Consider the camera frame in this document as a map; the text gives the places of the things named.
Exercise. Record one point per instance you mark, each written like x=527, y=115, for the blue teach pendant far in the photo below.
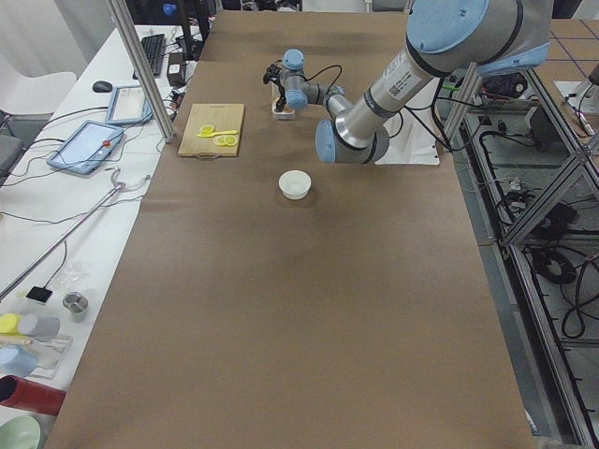
x=128, y=105

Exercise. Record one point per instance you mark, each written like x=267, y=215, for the grey cup lying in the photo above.
x=42, y=328

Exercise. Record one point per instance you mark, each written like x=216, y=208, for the blue teach pendant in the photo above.
x=128, y=105
x=88, y=147

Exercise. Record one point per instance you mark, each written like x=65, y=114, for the clear plastic egg carton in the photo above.
x=285, y=113

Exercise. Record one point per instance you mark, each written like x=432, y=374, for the green bowl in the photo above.
x=22, y=432

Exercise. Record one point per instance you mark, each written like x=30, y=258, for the black keyboard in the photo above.
x=154, y=50

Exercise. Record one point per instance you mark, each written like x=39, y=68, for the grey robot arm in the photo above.
x=499, y=37

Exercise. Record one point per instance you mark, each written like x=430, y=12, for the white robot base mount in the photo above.
x=412, y=140

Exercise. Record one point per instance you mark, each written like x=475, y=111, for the bamboo cutting board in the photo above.
x=223, y=117

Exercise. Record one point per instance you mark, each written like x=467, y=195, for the yellow plastic knife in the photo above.
x=224, y=133

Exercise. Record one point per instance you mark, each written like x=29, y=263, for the white ceramic bowl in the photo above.
x=295, y=184

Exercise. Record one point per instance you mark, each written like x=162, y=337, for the blue teach pendant near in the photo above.
x=88, y=147

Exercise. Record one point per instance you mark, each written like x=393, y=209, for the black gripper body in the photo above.
x=281, y=91

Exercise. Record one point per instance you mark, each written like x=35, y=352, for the yellow cup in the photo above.
x=9, y=324

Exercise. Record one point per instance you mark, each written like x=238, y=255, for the black computer mouse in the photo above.
x=102, y=87

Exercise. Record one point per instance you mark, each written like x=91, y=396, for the small steel cup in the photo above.
x=77, y=305

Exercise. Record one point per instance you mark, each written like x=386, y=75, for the long metal rod tool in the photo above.
x=117, y=186

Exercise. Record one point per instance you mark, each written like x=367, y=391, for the red cylinder bottle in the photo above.
x=22, y=394

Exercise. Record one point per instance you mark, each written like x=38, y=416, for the aluminium frame post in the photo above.
x=127, y=30

